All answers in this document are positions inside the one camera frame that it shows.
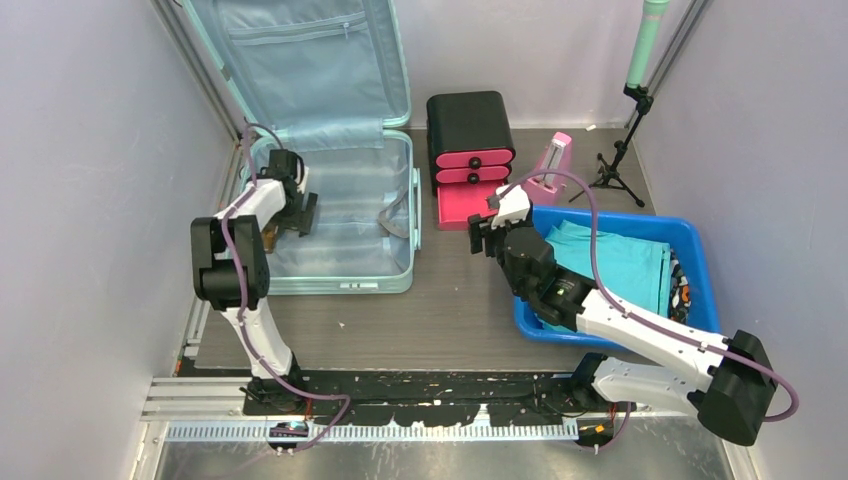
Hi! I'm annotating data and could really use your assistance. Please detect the black and pink drawer box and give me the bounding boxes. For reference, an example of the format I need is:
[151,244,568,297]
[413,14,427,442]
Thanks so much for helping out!
[426,90,516,231]

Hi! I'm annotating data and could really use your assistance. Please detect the teal cloth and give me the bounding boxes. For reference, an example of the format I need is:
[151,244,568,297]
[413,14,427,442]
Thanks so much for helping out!
[546,221,674,315]

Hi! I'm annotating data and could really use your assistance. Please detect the light blue hard-shell suitcase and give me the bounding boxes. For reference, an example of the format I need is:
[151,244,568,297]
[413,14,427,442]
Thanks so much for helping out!
[184,1,422,295]

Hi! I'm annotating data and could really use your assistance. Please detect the orange black camouflage garment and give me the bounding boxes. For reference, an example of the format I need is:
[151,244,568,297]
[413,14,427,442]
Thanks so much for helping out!
[668,250,692,324]

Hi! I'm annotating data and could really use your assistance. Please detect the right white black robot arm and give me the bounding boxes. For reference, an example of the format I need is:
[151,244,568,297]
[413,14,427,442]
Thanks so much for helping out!
[467,199,783,446]

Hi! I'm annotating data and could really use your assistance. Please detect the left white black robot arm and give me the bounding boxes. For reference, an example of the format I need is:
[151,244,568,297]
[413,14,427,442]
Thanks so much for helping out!
[190,148,318,414]

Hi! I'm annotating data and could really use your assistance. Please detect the pink metronome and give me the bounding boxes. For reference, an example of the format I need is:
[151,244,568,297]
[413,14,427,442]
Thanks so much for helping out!
[522,132,573,206]

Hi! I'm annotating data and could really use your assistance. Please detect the black tripod stand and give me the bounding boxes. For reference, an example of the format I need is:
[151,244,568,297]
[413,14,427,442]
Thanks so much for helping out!
[589,85,654,208]

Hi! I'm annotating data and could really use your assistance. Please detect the blue plastic tub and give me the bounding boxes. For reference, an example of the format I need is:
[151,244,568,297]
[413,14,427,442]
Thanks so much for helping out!
[514,205,723,352]

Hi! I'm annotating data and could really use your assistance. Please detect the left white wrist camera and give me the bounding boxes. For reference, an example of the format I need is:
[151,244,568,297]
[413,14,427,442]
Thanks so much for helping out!
[296,166,310,195]

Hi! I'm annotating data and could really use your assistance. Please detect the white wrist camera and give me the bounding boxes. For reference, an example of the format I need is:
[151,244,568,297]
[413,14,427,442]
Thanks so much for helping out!
[489,188,532,229]
[296,166,310,195]

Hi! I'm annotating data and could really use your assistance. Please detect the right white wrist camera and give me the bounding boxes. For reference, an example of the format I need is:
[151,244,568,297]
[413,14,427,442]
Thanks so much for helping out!
[489,188,532,229]

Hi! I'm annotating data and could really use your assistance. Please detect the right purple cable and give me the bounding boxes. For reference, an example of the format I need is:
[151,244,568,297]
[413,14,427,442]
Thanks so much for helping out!
[496,169,801,453]

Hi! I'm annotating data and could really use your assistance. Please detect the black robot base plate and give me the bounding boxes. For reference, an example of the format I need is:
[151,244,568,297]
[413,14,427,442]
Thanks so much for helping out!
[240,370,630,427]

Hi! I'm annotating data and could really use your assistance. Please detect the aluminium rail frame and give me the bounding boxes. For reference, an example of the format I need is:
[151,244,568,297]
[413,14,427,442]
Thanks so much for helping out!
[142,357,700,452]

